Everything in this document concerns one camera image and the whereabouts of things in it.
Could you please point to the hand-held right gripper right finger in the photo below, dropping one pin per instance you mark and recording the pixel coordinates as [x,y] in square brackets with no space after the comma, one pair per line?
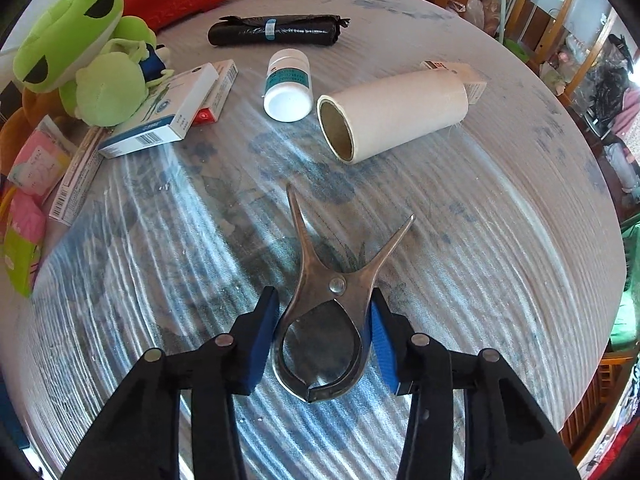
[385,347]

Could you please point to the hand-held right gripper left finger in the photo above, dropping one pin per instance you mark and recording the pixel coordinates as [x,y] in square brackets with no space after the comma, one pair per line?
[260,345]

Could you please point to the metal spring clamp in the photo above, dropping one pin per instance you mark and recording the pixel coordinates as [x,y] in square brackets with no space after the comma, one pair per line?
[320,280]

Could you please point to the long white barcode box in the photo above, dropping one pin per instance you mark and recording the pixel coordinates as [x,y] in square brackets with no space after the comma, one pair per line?
[75,180]

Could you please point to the red and white box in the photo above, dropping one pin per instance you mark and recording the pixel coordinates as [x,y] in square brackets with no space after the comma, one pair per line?
[220,90]

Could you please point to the blue floral bedsheet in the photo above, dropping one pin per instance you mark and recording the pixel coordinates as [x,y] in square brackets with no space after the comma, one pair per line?
[450,260]

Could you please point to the white paper roll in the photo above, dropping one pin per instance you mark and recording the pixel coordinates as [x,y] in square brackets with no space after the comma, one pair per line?
[400,110]

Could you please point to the green cloth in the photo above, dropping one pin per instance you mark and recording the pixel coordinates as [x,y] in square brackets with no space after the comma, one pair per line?
[627,310]

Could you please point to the blue and white medicine box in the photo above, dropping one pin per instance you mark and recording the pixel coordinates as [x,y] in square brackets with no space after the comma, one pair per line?
[165,115]

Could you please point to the pink and green packet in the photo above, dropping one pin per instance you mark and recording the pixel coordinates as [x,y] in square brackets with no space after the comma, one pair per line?
[22,245]

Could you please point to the white pill bottle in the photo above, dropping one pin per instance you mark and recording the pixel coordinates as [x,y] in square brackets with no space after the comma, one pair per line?
[289,85]

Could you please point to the small white carton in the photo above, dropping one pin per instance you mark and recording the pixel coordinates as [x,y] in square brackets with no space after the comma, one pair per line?
[472,80]

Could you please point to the pink tissue pack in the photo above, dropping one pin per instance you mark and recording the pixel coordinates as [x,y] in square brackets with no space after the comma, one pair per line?
[37,160]

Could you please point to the black trash bag roll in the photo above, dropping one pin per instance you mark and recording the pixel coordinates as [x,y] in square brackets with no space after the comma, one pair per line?
[280,30]

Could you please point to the orange plush toy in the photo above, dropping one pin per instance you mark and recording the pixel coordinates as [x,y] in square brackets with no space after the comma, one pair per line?
[12,130]

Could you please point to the pink clothing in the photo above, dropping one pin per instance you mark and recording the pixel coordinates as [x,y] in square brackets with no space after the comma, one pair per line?
[629,125]

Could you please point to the black plastic bag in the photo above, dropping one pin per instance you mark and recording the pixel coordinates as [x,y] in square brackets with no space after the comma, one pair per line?
[615,80]

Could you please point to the green frog plush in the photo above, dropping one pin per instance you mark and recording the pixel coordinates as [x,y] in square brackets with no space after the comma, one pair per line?
[70,45]

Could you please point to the wooden rack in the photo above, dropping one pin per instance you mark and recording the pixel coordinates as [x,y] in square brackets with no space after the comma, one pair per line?
[565,25]

